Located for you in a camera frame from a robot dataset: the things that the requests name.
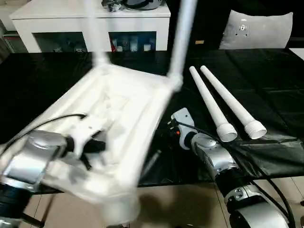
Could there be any black metal frame bar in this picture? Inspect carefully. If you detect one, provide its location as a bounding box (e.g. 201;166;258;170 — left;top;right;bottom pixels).
20;194;53;228

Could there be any white flat board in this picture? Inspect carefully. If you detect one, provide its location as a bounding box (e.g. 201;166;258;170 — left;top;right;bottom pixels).
288;47;304;60

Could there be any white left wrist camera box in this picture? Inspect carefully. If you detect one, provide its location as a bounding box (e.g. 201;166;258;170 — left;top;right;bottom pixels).
68;115;108;159

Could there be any black tangled bundle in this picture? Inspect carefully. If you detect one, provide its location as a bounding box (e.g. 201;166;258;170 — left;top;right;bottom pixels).
101;0;124;13

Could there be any grey bag with black strap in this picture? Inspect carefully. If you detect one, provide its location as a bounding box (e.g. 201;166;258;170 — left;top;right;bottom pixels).
124;0;165;10

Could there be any white plastic table top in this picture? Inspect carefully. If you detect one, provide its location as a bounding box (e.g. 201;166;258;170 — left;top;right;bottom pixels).
0;62;184;225

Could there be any white plastic table leg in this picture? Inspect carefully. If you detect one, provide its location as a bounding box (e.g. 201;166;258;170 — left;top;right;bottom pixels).
199;65;267;140
188;66;238;143
165;0;199;83
85;0;113;70

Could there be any white sideboard with glass doors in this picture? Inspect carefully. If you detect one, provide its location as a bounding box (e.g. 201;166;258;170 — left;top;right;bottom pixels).
9;4;172;54

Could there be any black cabinet with yellow label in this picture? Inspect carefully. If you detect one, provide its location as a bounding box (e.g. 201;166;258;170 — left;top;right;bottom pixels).
169;0;231;51

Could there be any light grey cushion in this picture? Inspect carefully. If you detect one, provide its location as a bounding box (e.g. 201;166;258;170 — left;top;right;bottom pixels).
218;9;295;50

